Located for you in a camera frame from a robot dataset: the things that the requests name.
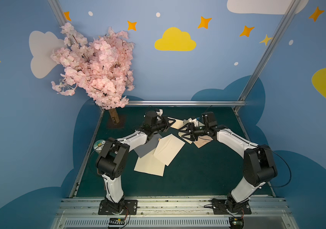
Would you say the aluminium right corner post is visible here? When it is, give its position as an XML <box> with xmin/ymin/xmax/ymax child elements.
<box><xmin>234</xmin><ymin>0</ymin><xmax>301</xmax><ymax>114</ymax></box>

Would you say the aluminium back frame rail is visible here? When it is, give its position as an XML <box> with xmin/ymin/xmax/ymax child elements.
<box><xmin>127</xmin><ymin>100</ymin><xmax>246</xmax><ymax>107</ymax></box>

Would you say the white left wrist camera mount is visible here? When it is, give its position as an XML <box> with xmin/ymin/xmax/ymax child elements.
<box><xmin>155</xmin><ymin>108</ymin><xmax>163</xmax><ymax>116</ymax></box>

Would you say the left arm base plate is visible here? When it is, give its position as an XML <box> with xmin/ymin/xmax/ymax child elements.
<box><xmin>98</xmin><ymin>199</ymin><xmax>138</xmax><ymax>215</ymax></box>

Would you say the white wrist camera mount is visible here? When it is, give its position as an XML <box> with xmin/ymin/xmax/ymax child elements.
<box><xmin>187</xmin><ymin>118</ymin><xmax>204</xmax><ymax>127</ymax></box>
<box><xmin>155</xmin><ymin>108</ymin><xmax>163</xmax><ymax>116</ymax></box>

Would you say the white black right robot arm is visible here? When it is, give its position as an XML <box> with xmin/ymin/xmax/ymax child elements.
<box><xmin>178</xmin><ymin>112</ymin><xmax>278</xmax><ymax>214</ymax></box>

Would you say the white envelope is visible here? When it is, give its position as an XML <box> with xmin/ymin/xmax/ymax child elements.
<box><xmin>153</xmin><ymin>134</ymin><xmax>185</xmax><ymax>166</ymax></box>

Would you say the dark metal tree base plate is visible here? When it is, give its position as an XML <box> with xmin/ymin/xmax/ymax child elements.
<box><xmin>107</xmin><ymin>114</ymin><xmax>126</xmax><ymax>129</ymax></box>

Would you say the aluminium front rail platform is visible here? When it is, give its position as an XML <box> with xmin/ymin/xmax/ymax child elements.
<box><xmin>51</xmin><ymin>195</ymin><xmax>298</xmax><ymax>229</ymax></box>

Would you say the brown artificial tree trunk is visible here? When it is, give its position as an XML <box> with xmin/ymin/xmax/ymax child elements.
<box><xmin>109</xmin><ymin>108</ymin><xmax>120</xmax><ymax>125</ymax></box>

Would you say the green label plastic jar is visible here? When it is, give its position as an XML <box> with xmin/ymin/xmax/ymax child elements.
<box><xmin>93</xmin><ymin>139</ymin><xmax>106</xmax><ymax>154</ymax></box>

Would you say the cream envelope far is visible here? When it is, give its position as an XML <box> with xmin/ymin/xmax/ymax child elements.
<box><xmin>169</xmin><ymin>117</ymin><xmax>193</xmax><ymax>144</ymax></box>

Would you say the aluminium left corner post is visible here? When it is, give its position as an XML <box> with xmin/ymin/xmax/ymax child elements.
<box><xmin>48</xmin><ymin>0</ymin><xmax>67</xmax><ymax>26</ymax></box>

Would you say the right green circuit board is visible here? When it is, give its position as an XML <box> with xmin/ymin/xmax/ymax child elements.
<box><xmin>229</xmin><ymin>218</ymin><xmax>244</xmax><ymax>229</ymax></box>

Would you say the cream paper sheet near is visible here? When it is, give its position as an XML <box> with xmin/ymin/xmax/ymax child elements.
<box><xmin>134</xmin><ymin>149</ymin><xmax>165</xmax><ymax>177</ymax></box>

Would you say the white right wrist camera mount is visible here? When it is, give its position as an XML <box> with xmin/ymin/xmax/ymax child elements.
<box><xmin>187</xmin><ymin>118</ymin><xmax>204</xmax><ymax>127</ymax></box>

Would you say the pink lined letter paper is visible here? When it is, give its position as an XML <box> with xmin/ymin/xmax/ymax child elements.
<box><xmin>194</xmin><ymin>135</ymin><xmax>213</xmax><ymax>148</ymax></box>

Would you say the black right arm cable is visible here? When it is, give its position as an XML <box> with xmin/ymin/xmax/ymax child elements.
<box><xmin>266</xmin><ymin>145</ymin><xmax>292</xmax><ymax>189</ymax></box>

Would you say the green circuit board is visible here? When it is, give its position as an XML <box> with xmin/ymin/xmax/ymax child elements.
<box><xmin>229</xmin><ymin>218</ymin><xmax>244</xmax><ymax>229</ymax></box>
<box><xmin>108</xmin><ymin>218</ymin><xmax>130</xmax><ymax>229</ymax></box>

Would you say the pink cherry blossom tree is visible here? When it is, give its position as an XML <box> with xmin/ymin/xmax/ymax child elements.
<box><xmin>51</xmin><ymin>23</ymin><xmax>134</xmax><ymax>110</ymax></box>

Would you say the left green circuit board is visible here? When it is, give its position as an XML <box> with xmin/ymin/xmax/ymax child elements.
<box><xmin>108</xmin><ymin>218</ymin><xmax>130</xmax><ymax>229</ymax></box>

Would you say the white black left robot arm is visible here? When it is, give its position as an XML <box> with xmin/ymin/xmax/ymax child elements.
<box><xmin>96</xmin><ymin>109</ymin><xmax>176</xmax><ymax>215</ymax></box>

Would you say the grey envelope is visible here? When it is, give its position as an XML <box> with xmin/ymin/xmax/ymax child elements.
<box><xmin>134</xmin><ymin>134</ymin><xmax>162</xmax><ymax>158</ymax></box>

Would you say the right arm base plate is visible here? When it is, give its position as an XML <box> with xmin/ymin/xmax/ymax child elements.
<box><xmin>211</xmin><ymin>198</ymin><xmax>252</xmax><ymax>215</ymax></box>

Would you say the aluminium corner post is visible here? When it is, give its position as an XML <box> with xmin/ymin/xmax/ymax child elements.
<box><xmin>48</xmin><ymin>0</ymin><xmax>67</xmax><ymax>26</ymax></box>
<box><xmin>234</xmin><ymin>0</ymin><xmax>301</xmax><ymax>114</ymax></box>

